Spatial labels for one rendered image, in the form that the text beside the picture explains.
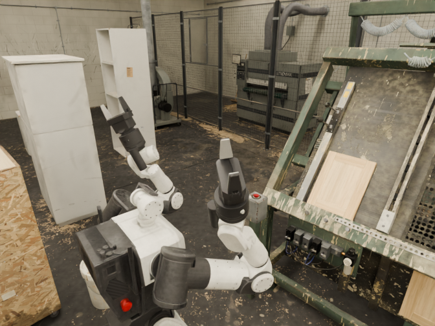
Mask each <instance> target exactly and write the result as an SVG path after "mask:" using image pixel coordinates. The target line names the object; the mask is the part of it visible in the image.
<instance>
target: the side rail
mask: <svg viewBox="0 0 435 326"><path fill-rule="evenodd" d="M333 71H334V69H333V66H332V64H331V62H325V61H324V62H323V64H322V66H321V68H320V71H319V73H318V75H317V77H316V80H315V82H314V84H313V86H312V88H311V90H310V92H309V94H308V97H307V99H306V101H305V103H304V106H303V108H302V110H301V112H300V114H299V116H298V118H297V120H296V123H295V125H294V127H293V130H292V131H291V134H290V135H289V138H288V140H287V142H286V144H285V147H284V149H283V151H282V153H281V155H280V158H279V159H278V162H277V164H276V166H275V168H274V170H273V173H272V175H271V177H270V179H269V181H268V183H267V185H266V186H267V187H268V188H271V189H274V190H276V191H279V190H280V187H281V185H282V183H283V181H284V179H285V176H286V175H287V172H288V170H289V168H290V165H291V163H292V162H291V161H292V159H293V157H294V155H295V153H296V152H297V150H298V148H299V146H300V143H301V141H302V139H303V137H304V135H305V133H306V131H307V128H308V126H309V124H310V121H311V119H312V117H313V115H314V113H315V111H316V109H317V106H318V104H319V102H320V99H321V98H322V95H323V94H324V91H325V86H326V84H327V82H328V81H329V80H330V78H331V75H332V74H333Z"/></svg>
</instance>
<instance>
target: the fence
mask: <svg viewBox="0 0 435 326"><path fill-rule="evenodd" d="M349 83H353V85H352V87H351V89H347V87H348V84H349ZM348 84H347V86H346V88H345V90H344V92H343V94H342V97H341V99H340V101H339V104H338V106H337V107H341V108H343V110H342V112H341V115H340V117H339V120H338V122H337V124H336V126H335V128H334V130H333V133H329V132H326V133H325V135H324V137H323V139H322V141H321V143H320V146H319V148H318V150H317V153H316V155H315V157H314V159H313V161H312V163H311V166H310V168H309V171H308V173H307V175H306V177H305V179H304V182H303V184H302V186H301V188H300V191H299V192H298V195H297V197H296V199H299V200H301V201H305V199H306V197H307V195H308V193H309V190H310V188H311V185H312V183H313V181H314V179H315V177H316V175H317V172H318V169H319V167H320V165H321V163H322V161H323V159H324V156H325V154H326V151H327V150H328V148H329V145H330V143H331V140H332V138H333V136H334V134H335V132H336V130H337V127H338V125H339V122H340V120H341V118H342V116H343V114H344V111H345V109H346V107H347V104H348V102H349V101H350V98H351V96H352V93H353V91H354V89H355V86H356V84H355V82H352V81H349V82H348ZM345 91H349V94H348V97H347V98H345V97H343V96H344V93H345Z"/></svg>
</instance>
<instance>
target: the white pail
mask: <svg viewBox="0 0 435 326"><path fill-rule="evenodd" d="M80 272H81V274H82V277H83V278H84V281H85V282H86V285H87V288H88V291H89V295H90V297H91V301H92V304H93V306H94V307H96V308H97V309H109V308H110V307H109V305H108V304H107V303H106V301H105V300H104V299H103V297H102V296H101V295H100V293H99V291H98V289H97V287H96V285H95V282H94V281H93V279H92V277H91V275H90V273H89V271H88V269H87V267H86V265H85V263H84V261H83V260H82V262H81V264H80Z"/></svg>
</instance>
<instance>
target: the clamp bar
mask: <svg viewBox="0 0 435 326"><path fill-rule="evenodd" d="M434 121H435V87H434V89H433V92H432V94H431V96H430V99H429V102H428V104H427V106H426V109H425V111H424V113H423V116H422V118H421V121H420V123H419V125H418V128H417V131H416V133H415V135H414V138H413V140H412V143H411V145H410V147H409V150H408V153H407V155H406V157H405V160H404V162H403V165H402V166H401V169H400V172H399V175H398V176H397V179H396V182H395V184H394V187H393V189H392V191H391V194H390V196H389V198H388V201H387V203H386V206H385V208H384V210H383V212H382V215H381V217H380V220H379V222H378V224H377V227H376V230H377V231H379V232H382V233H384V234H387V235H388V234H389V233H390V230H391V228H392V225H393V223H394V220H395V218H396V215H397V212H398V210H399V207H400V205H401V202H402V200H403V197H404V196H405V193H406V190H407V188H408V185H409V183H410V180H411V178H412V176H413V173H414V170H415V168H416V166H417V163H418V160H419V158H420V156H421V153H422V151H423V148H424V146H425V143H426V141H427V139H428V136H429V133H430V131H431V129H432V126H433V124H434Z"/></svg>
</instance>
